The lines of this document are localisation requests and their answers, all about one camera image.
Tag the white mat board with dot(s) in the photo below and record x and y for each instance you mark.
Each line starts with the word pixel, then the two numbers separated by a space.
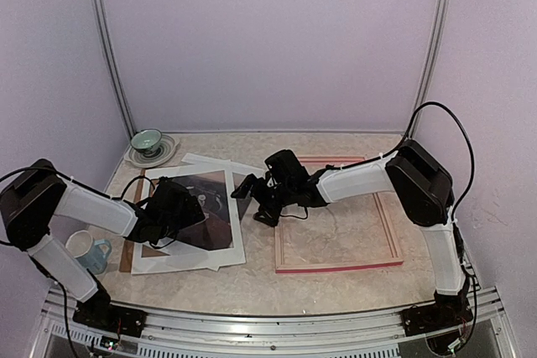
pixel 201 257
pixel 210 162

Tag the aluminium corner post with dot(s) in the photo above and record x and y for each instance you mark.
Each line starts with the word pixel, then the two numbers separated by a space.
pixel 431 56
pixel 99 10

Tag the pink wooden picture frame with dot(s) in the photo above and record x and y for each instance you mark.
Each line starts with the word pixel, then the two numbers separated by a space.
pixel 353 234

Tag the right aluminium corner post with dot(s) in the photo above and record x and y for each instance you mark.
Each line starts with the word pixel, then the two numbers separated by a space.
pixel 431 56

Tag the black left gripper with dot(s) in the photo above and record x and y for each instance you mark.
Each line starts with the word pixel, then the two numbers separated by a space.
pixel 190 219

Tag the white mat board upper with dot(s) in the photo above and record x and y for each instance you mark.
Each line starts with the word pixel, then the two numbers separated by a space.
pixel 201 257

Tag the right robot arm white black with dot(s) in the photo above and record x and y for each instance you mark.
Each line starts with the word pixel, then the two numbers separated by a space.
pixel 423 186

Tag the white mat board lower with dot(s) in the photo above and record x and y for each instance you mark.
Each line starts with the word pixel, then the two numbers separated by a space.
pixel 210 162

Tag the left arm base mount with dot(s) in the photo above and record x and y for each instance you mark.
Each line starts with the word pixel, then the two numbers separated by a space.
pixel 99 313

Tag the dark photo with white figure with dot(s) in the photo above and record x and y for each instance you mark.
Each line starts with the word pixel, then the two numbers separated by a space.
pixel 215 232

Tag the white and blue mug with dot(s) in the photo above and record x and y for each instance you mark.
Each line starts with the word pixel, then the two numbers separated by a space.
pixel 91 253

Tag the green ceramic bowl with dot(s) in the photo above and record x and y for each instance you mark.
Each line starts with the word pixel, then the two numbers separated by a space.
pixel 147 142

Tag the brown backing board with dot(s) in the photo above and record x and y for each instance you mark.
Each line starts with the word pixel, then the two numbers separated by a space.
pixel 133 194

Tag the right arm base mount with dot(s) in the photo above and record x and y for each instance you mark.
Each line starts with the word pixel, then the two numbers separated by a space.
pixel 446 311

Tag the aluminium front rail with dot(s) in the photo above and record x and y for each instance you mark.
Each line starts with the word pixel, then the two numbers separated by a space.
pixel 173 333

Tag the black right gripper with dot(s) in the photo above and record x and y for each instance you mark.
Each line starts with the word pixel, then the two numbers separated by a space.
pixel 246 185

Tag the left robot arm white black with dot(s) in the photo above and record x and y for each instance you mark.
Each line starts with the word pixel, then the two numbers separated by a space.
pixel 41 207

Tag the left aluminium corner post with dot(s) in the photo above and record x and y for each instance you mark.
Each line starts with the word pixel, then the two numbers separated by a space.
pixel 99 10

